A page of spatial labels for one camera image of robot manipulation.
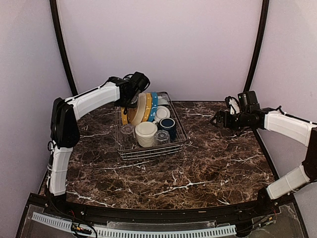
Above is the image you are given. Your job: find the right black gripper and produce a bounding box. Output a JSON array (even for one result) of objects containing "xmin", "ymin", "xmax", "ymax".
[{"xmin": 210, "ymin": 111, "xmax": 250, "ymax": 131}]

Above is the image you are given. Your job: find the yellow dotted scalloped plate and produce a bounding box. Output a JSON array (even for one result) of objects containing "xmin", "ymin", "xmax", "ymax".
[{"xmin": 127, "ymin": 108, "xmax": 138, "ymax": 124}]

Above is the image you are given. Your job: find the cream deep plate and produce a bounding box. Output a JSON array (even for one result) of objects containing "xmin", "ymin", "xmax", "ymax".
[{"xmin": 133, "ymin": 93, "xmax": 146, "ymax": 126}]

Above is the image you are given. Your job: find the blue dotted plate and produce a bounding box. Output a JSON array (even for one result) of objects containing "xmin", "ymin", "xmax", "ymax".
[{"xmin": 148, "ymin": 92, "xmax": 158, "ymax": 121}]

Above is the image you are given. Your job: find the wire metal dish rack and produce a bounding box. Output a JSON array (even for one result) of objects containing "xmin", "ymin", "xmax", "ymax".
[{"xmin": 115, "ymin": 92, "xmax": 187, "ymax": 160}]

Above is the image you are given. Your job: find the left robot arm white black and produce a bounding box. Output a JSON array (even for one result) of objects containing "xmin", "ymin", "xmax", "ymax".
[{"xmin": 47, "ymin": 77, "xmax": 142, "ymax": 196}]

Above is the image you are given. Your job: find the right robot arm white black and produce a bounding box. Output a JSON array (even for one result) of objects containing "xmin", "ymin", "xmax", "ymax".
[{"xmin": 211, "ymin": 108, "xmax": 317, "ymax": 215}]

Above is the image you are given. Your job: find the pale green bowl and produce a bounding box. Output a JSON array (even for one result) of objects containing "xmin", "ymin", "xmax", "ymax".
[{"xmin": 158, "ymin": 96, "xmax": 169, "ymax": 106}]

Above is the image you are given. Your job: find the white saucer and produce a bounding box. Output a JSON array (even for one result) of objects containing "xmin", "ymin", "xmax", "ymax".
[{"xmin": 155, "ymin": 106, "xmax": 170, "ymax": 121}]

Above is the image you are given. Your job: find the cream ribbed cup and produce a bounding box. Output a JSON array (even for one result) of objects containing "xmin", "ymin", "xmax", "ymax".
[{"xmin": 135, "ymin": 121, "xmax": 158, "ymax": 148}]

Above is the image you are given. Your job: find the clear glass left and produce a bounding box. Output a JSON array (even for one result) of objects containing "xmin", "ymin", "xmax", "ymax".
[{"xmin": 120, "ymin": 124, "xmax": 135, "ymax": 149}]

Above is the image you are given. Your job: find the clear glass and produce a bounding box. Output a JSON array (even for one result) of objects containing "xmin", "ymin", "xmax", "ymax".
[
  {"xmin": 120, "ymin": 124, "xmax": 135, "ymax": 149},
  {"xmin": 154, "ymin": 130, "xmax": 171, "ymax": 146}
]

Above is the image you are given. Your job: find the dark blue mug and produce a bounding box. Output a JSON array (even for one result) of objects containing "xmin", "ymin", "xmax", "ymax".
[{"xmin": 158, "ymin": 118, "xmax": 177, "ymax": 141}]

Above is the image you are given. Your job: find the clear glass right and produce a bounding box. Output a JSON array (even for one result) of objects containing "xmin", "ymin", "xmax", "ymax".
[{"xmin": 154, "ymin": 130, "xmax": 171, "ymax": 146}]

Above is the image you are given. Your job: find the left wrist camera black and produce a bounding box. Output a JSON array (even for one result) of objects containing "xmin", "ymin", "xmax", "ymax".
[{"xmin": 130, "ymin": 72, "xmax": 150, "ymax": 92}]

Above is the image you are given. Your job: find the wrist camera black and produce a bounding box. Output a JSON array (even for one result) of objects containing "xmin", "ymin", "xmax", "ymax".
[
  {"xmin": 238, "ymin": 91, "xmax": 258, "ymax": 109},
  {"xmin": 130, "ymin": 72, "xmax": 150, "ymax": 92}
]

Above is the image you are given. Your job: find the white right gripper bracket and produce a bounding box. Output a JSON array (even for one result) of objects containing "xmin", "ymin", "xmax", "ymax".
[{"xmin": 228, "ymin": 97, "xmax": 240, "ymax": 115}]

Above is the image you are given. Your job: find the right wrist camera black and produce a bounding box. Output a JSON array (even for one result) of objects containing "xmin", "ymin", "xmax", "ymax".
[{"xmin": 238, "ymin": 91, "xmax": 258, "ymax": 109}]

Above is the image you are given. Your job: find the black front rail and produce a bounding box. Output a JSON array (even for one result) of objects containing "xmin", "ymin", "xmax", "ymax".
[{"xmin": 27, "ymin": 193, "xmax": 295, "ymax": 224}]

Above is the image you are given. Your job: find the right black frame post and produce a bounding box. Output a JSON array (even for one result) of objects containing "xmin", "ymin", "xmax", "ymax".
[{"xmin": 243, "ymin": 0, "xmax": 270, "ymax": 92}]

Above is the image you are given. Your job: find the black frame post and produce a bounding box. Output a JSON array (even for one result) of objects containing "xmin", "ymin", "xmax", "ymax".
[
  {"xmin": 49, "ymin": 0, "xmax": 78, "ymax": 96},
  {"xmin": 243, "ymin": 0, "xmax": 270, "ymax": 92}
]

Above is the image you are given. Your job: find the left black frame post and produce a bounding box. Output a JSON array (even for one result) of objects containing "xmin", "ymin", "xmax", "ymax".
[{"xmin": 49, "ymin": 0, "xmax": 78, "ymax": 96}]

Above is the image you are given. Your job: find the white slotted cable duct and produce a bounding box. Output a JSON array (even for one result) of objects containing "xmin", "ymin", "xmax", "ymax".
[{"xmin": 32, "ymin": 212, "xmax": 237, "ymax": 238}]

